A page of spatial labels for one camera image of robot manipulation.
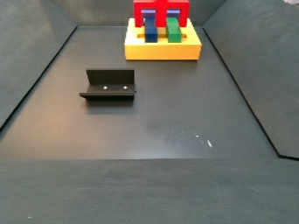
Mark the red E-shaped block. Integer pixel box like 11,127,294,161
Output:
134,0,191,27

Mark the yellow base board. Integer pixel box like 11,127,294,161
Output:
124,18,202,60

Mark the green bar block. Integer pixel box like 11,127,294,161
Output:
166,17,183,43

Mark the blue bar block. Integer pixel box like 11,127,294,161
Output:
144,17,158,43

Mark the purple E-shaped block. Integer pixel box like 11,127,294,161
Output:
142,9,181,18

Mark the black angle bracket stand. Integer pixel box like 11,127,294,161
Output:
79,68,136,101

